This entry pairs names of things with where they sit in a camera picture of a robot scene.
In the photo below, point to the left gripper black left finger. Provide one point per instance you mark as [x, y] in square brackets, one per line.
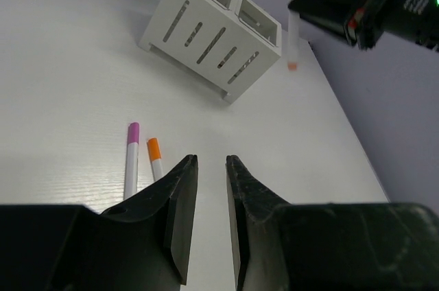
[142, 243]

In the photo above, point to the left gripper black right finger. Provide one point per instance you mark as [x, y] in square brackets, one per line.
[281, 246]

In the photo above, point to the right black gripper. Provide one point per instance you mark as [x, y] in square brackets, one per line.
[363, 22]

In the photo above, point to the salmon capped white marker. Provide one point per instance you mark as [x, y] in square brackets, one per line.
[293, 40]

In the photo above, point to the purple capped white marker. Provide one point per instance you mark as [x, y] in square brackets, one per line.
[132, 156]

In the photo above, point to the orange capped white marker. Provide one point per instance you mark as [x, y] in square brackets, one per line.
[155, 158]

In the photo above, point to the white two-compartment pen holder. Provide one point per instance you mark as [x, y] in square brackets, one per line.
[230, 43]

